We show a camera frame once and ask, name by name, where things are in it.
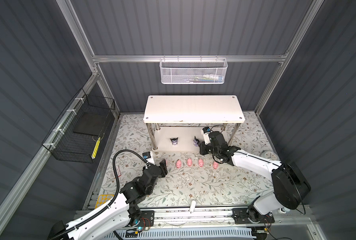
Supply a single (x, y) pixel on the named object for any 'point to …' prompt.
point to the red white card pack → (118, 171)
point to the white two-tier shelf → (174, 122)
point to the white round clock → (269, 154)
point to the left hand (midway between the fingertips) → (161, 162)
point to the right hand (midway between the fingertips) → (200, 145)
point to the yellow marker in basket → (93, 154)
